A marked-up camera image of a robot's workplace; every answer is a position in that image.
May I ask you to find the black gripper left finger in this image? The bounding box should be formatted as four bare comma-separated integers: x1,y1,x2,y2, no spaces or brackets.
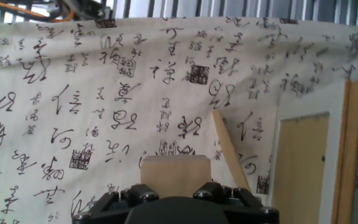
71,184,160,224

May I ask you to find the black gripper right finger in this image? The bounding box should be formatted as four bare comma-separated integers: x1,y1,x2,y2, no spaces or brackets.
193,182,280,224

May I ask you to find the light wooden block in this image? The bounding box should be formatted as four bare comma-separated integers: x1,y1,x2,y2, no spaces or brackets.
140,154,212,198

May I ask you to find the beige calligraphy print cloth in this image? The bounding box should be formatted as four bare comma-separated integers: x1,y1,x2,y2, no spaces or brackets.
0,17,358,224

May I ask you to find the wooden frame back stand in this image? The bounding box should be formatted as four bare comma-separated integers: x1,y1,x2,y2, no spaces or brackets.
211,110,252,192

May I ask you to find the wooden picture frame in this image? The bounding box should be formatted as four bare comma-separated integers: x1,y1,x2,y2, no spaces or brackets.
265,77,358,224

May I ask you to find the orange cable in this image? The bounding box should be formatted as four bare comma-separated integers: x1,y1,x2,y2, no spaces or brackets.
0,0,74,23

